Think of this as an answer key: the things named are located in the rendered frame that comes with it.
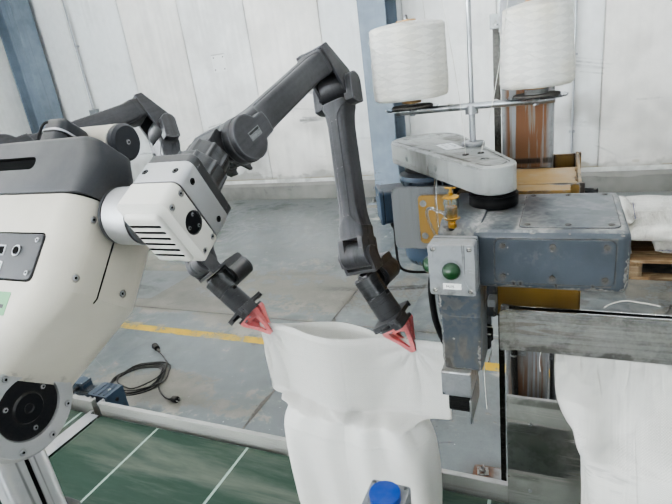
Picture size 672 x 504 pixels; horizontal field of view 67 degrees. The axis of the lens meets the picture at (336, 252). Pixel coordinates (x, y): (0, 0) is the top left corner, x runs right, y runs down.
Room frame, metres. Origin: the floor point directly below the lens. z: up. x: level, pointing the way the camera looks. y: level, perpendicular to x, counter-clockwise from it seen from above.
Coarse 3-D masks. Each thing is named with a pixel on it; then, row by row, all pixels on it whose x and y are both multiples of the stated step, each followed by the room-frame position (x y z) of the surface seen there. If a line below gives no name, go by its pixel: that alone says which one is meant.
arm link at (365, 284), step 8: (376, 272) 1.03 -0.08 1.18; (360, 280) 1.02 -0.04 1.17; (368, 280) 1.01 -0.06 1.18; (376, 280) 1.02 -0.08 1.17; (384, 280) 1.05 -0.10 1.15; (360, 288) 1.02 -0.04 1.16; (368, 288) 1.01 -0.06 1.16; (376, 288) 1.01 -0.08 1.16; (384, 288) 1.01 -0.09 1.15; (368, 296) 1.01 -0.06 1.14; (376, 296) 1.00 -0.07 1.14
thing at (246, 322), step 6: (252, 312) 1.16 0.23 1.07; (258, 312) 1.17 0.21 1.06; (246, 318) 1.17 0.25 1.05; (252, 318) 1.17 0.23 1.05; (258, 318) 1.16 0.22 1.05; (264, 318) 1.17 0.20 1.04; (240, 324) 1.18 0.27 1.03; (246, 324) 1.17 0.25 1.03; (252, 324) 1.18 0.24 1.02; (264, 324) 1.16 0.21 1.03; (258, 330) 1.17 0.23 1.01; (264, 330) 1.17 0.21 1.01; (270, 330) 1.16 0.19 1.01
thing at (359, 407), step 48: (288, 336) 1.14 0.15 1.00; (336, 336) 1.13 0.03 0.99; (288, 384) 1.16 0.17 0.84; (336, 384) 1.05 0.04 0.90; (384, 384) 1.02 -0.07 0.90; (432, 384) 0.98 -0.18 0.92; (288, 432) 1.09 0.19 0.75; (336, 432) 1.02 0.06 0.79; (384, 432) 0.97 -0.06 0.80; (432, 432) 1.00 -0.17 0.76; (336, 480) 1.01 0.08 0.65; (384, 480) 0.96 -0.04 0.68; (432, 480) 0.97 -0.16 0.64
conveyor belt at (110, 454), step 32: (64, 448) 1.63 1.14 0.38; (96, 448) 1.60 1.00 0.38; (128, 448) 1.58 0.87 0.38; (160, 448) 1.55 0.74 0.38; (192, 448) 1.53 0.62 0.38; (224, 448) 1.51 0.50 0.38; (64, 480) 1.45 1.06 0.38; (96, 480) 1.43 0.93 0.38; (128, 480) 1.41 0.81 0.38; (160, 480) 1.39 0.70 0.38; (192, 480) 1.37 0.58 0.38; (224, 480) 1.35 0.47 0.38; (256, 480) 1.33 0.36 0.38; (288, 480) 1.31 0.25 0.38
